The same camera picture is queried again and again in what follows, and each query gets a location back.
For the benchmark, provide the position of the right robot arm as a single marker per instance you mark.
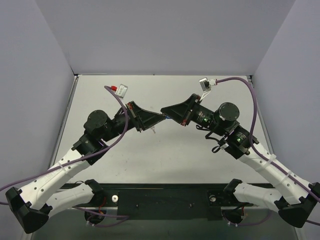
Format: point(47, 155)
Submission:
point(290, 196)

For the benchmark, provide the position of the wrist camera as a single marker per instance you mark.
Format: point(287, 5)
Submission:
point(120, 91)
point(206, 86)

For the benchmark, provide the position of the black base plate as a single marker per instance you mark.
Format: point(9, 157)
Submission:
point(146, 201)

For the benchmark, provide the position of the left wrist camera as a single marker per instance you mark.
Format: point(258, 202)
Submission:
point(120, 91)

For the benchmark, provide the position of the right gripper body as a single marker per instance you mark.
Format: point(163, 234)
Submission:
point(190, 110)

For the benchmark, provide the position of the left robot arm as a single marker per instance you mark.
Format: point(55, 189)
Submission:
point(34, 203)

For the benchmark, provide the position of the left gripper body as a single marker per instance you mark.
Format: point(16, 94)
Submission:
point(134, 116)

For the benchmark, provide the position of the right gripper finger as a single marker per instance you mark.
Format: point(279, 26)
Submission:
point(178, 114)
point(180, 107)

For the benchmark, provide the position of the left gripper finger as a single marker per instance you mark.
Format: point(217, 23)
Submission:
point(145, 122)
point(145, 114)

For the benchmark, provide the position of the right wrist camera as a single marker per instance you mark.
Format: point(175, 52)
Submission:
point(206, 86)

